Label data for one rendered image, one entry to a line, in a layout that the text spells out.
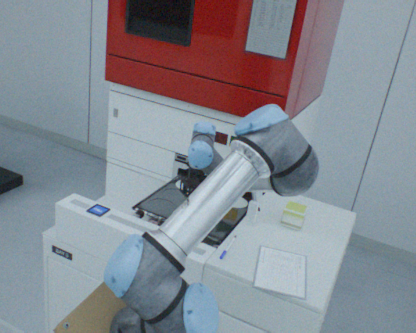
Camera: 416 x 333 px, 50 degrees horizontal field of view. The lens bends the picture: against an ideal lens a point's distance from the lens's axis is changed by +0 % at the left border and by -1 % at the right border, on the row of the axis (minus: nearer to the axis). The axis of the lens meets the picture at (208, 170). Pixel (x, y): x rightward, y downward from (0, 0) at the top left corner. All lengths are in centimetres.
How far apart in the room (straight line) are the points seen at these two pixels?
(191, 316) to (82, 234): 69
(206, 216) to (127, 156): 122
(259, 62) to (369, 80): 158
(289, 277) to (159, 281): 51
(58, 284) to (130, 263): 87
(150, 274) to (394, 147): 253
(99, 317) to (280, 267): 55
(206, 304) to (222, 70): 100
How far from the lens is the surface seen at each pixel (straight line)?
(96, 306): 107
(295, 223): 153
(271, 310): 129
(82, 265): 159
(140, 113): 200
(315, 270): 138
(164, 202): 170
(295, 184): 103
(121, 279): 89
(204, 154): 132
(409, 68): 312
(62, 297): 175
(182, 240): 91
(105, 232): 145
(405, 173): 328
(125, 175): 215
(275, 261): 136
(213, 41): 172
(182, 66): 179
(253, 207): 147
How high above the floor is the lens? 173
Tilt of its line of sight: 24 degrees down
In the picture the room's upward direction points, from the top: 8 degrees clockwise
